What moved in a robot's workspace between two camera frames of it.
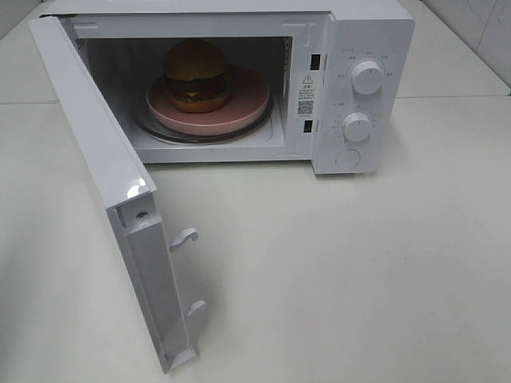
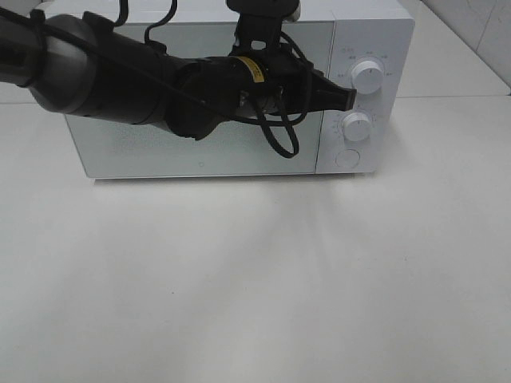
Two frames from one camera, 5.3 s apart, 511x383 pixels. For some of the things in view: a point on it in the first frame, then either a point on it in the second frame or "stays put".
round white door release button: x=347 y=158 stays put
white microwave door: x=136 y=212 -> x=242 y=147
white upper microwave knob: x=367 y=76 stays put
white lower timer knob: x=357 y=127 stays put
